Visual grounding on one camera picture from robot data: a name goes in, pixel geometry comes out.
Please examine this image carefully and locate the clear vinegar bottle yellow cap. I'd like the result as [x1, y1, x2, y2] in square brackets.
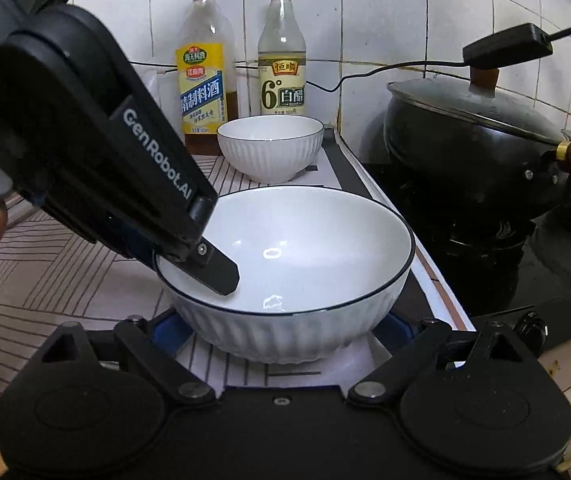
[258, 0, 309, 118]

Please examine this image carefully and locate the white ribbed bowl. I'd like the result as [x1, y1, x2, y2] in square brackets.
[216, 115, 325, 184]
[154, 186, 416, 365]

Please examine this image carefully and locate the black gas stove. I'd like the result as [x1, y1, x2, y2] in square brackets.
[338, 127, 571, 356]

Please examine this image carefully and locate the black wok with wooden handle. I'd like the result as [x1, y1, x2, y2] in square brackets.
[384, 77, 571, 222]

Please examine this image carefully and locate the striped tablecloth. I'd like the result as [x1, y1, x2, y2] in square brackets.
[0, 127, 476, 406]

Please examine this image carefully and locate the black inline cable box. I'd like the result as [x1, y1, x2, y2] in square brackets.
[463, 23, 553, 70]

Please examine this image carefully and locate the black wall cable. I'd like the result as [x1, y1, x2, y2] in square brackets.
[129, 60, 467, 92]

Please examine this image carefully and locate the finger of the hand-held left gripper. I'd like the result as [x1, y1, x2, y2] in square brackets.
[110, 220, 156, 264]
[154, 195, 241, 296]

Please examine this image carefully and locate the glass wok lid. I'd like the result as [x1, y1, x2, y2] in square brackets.
[388, 66, 569, 147]

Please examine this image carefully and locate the cooking wine bottle yellow label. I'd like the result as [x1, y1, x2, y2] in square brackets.
[174, 0, 238, 157]

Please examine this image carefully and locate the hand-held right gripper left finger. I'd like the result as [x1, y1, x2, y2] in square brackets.
[20, 309, 218, 408]

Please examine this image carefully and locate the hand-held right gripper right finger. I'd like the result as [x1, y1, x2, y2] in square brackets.
[348, 312, 546, 408]

